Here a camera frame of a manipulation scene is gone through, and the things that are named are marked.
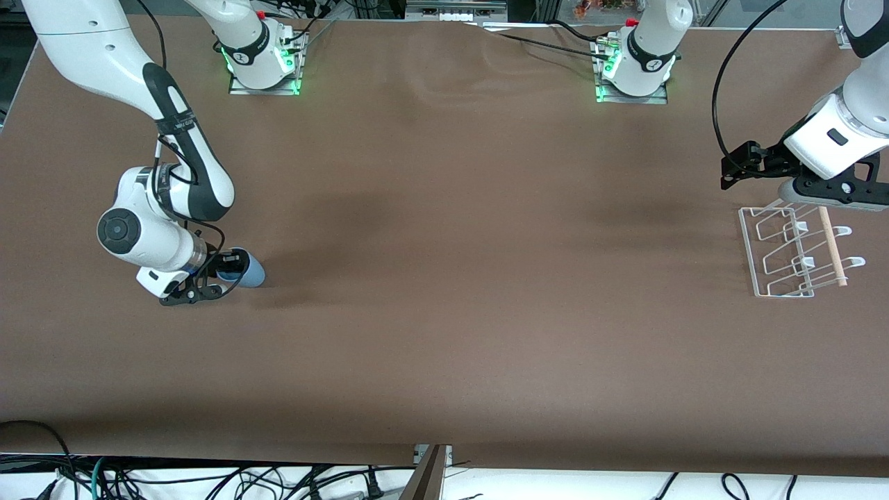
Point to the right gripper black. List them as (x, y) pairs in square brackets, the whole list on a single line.
[(217, 263)]

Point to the blue plastic cup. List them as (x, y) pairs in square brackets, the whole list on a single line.
[(253, 274)]

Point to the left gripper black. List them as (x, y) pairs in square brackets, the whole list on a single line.
[(769, 159)]

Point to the aluminium corner bracket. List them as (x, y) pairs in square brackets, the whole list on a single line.
[(843, 38)]

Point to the grey metal table bracket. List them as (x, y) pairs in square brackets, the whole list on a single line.
[(427, 479)]

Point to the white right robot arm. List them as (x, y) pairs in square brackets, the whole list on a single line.
[(83, 48)]

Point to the grey power strip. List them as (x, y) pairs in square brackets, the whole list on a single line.
[(455, 8)]

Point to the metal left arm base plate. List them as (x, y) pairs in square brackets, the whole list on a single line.
[(660, 97)]

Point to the brown table cover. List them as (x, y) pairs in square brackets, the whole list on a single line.
[(444, 278)]

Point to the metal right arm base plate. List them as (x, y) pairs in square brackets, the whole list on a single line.
[(236, 87)]

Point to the black power plug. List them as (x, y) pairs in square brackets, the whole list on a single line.
[(374, 486)]

